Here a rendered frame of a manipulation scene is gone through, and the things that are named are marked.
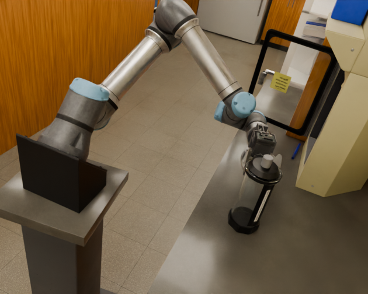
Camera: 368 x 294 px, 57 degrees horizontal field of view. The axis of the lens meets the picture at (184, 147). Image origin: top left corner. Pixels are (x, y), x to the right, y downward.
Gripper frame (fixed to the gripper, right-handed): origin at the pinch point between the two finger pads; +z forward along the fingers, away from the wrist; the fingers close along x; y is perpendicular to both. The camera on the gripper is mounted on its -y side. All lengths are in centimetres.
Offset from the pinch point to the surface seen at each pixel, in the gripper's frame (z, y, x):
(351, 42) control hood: -21.6, 37.5, 17.7
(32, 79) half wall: -150, -52, -149
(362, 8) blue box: -40, 46, 23
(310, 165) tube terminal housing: -24.4, -6.9, 22.4
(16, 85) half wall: -134, -53, -153
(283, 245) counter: 4.7, -20.6, 12.7
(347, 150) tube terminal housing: -21.2, 3.8, 30.7
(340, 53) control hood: -22.4, 33.7, 16.0
